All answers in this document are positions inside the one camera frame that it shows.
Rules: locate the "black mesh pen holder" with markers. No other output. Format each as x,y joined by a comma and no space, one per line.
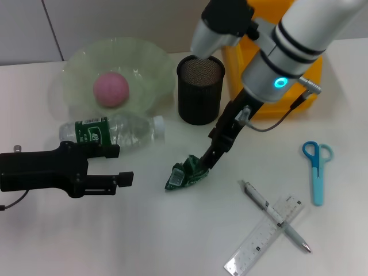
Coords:
198,100

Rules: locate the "clear water bottle green label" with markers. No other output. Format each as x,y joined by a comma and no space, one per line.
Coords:
129,130

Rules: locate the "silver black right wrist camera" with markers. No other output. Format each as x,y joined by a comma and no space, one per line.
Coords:
224,20

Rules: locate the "green plastic wrapper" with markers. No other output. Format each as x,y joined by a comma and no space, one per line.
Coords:
184,175

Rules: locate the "pink peach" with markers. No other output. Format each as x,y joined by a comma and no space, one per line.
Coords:
110,89

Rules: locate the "blue scissors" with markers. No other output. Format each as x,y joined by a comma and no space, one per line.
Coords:
317,184

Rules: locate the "transparent plastic ruler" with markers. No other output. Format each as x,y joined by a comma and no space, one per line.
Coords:
253,250

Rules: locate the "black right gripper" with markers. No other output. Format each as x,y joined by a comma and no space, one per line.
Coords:
233,120

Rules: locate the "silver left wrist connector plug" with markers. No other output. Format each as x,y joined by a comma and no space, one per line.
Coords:
17,148

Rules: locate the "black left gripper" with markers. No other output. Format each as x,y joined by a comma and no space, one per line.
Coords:
37,171

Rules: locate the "green glass fruit plate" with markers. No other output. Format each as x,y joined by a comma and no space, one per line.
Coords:
149,66

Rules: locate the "white grey ballpoint pen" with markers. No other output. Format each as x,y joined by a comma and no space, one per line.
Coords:
293,234

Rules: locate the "yellow plastic bin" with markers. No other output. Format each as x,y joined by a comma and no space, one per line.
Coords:
273,113

